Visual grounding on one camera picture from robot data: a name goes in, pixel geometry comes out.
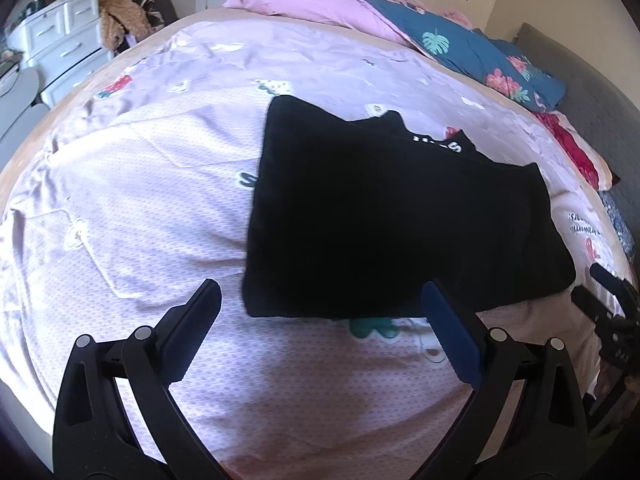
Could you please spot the pale pink printed cloth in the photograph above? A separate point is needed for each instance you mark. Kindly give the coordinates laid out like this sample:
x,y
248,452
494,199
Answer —
x,y
580,230

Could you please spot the black bag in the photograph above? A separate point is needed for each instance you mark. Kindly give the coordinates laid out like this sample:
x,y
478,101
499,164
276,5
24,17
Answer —
x,y
155,7

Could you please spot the grey rounded desk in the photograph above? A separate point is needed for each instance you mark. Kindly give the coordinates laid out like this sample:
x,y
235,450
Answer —
x,y
17,95

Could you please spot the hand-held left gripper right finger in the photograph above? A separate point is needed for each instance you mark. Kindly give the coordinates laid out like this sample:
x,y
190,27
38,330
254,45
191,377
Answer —
x,y
452,335

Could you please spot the grey padded headboard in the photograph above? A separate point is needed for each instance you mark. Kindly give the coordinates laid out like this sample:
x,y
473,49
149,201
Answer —
x,y
590,85

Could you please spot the blue patterned cloth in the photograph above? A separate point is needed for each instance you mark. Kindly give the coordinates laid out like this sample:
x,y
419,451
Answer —
x,y
617,220

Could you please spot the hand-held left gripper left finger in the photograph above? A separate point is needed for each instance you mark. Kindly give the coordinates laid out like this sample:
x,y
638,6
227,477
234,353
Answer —
x,y
192,330

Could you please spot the white drawer chest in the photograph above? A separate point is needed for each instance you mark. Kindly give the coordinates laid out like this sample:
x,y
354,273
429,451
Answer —
x,y
60,45

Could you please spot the pink and blue floral quilt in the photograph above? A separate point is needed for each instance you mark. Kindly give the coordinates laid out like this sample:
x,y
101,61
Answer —
x,y
450,40

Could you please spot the black shirt with orange cuffs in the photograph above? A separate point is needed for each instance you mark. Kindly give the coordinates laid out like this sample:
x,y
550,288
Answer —
x,y
390,220

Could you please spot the red floral pillow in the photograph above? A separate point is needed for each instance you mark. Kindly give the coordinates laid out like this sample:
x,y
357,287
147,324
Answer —
x,y
575,150

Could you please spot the lilac printed bed sheet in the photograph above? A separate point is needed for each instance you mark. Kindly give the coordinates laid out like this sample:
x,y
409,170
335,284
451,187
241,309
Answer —
x,y
150,185

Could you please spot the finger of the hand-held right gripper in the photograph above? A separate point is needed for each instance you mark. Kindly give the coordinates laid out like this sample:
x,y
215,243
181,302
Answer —
x,y
592,305
612,282

